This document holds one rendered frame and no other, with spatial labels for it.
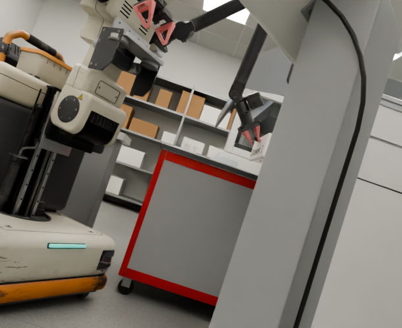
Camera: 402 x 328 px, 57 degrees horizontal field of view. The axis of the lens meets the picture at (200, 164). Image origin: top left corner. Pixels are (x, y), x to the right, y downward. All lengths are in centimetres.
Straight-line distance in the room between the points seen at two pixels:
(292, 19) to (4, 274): 110
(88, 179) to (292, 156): 162
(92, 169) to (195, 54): 433
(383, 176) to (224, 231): 83
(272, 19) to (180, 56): 547
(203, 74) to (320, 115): 551
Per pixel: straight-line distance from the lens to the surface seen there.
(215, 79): 613
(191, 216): 183
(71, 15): 666
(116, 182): 552
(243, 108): 171
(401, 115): 140
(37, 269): 143
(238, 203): 185
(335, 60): 70
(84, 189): 216
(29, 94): 161
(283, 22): 78
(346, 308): 134
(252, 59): 168
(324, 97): 67
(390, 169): 135
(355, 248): 132
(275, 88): 268
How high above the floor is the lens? 60
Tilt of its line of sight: 4 degrees up
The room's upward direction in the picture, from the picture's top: 19 degrees clockwise
